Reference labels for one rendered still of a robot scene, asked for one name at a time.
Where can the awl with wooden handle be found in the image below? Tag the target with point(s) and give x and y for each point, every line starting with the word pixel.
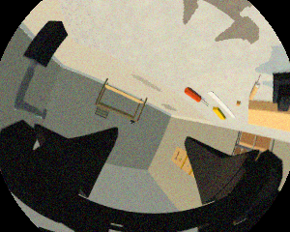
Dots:
pixel 254 90

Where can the yellow rectangular bar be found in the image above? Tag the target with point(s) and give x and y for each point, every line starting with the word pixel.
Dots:
pixel 219 113

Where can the orange-red awl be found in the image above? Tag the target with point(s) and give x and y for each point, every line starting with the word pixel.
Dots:
pixel 193 96

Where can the tan floor panel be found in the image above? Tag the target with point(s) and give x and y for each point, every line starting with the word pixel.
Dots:
pixel 265 114

